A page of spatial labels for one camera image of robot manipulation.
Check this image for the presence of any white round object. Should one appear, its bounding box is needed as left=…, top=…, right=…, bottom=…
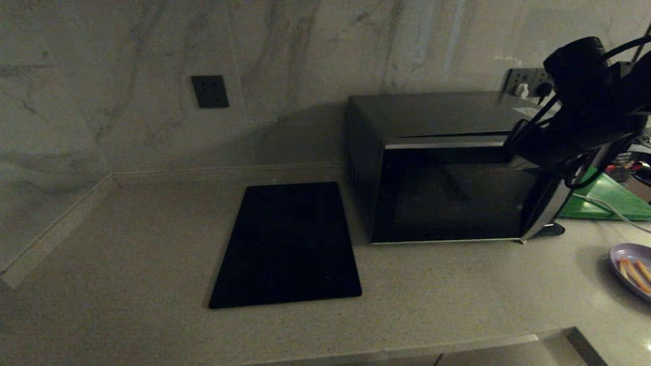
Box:
left=609, top=242, right=651, bottom=304

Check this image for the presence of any black glass microwave door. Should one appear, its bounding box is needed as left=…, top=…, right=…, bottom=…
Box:
left=371, top=133, right=573, bottom=245

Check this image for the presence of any silver black microwave oven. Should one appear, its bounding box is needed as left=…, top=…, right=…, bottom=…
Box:
left=347, top=91, right=575, bottom=245

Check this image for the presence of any green cutting board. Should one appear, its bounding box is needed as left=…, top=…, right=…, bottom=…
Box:
left=559, top=169, right=651, bottom=221

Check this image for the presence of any black induction cooktop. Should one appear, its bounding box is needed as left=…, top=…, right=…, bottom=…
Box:
left=209, top=181, right=363, bottom=310

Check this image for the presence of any black wire basket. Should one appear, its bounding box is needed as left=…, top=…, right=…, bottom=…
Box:
left=610, top=151, right=651, bottom=182

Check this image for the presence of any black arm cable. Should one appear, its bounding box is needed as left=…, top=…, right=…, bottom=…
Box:
left=504, top=94, right=563, bottom=153

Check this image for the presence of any white power cable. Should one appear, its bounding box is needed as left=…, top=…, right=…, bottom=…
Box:
left=575, top=193, right=651, bottom=235

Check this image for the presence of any dark double wall socket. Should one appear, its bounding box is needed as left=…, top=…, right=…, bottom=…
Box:
left=506, top=68, right=554, bottom=97

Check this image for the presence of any dark single wall socket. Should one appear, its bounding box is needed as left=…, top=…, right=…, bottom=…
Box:
left=191, top=75, right=230, bottom=108

